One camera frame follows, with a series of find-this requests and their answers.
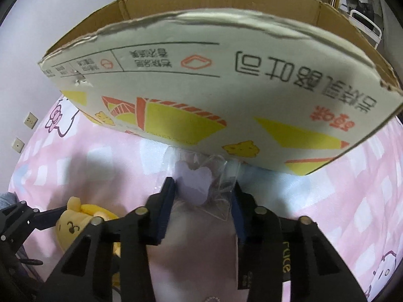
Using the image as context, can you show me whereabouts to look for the clear bag with purple item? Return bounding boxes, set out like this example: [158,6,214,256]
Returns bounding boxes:
[164,146,241,222]

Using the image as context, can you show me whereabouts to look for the yellow bear plush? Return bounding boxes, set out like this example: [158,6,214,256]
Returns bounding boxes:
[56,197,122,290]

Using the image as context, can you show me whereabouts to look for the black tissue pack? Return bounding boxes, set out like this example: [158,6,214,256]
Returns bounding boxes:
[236,236,293,290]

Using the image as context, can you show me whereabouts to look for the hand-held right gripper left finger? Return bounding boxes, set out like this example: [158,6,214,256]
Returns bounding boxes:
[41,177,176,302]

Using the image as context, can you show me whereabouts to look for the black bag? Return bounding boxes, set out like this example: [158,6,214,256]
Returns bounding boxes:
[345,0,375,16]

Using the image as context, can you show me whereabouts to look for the white trolley cart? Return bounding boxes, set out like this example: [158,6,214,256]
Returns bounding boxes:
[345,6,383,49]

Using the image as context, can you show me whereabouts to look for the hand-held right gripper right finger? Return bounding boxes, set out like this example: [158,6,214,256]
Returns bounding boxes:
[231,181,369,302]

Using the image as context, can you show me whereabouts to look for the printed cardboard box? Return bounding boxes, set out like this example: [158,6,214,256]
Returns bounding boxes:
[38,0,403,177]

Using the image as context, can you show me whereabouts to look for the pink cat-print blanket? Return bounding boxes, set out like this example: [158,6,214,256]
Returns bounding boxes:
[8,96,403,302]

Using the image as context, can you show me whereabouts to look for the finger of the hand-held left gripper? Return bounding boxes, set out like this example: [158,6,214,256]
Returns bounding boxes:
[0,207,70,249]
[0,200,40,227]

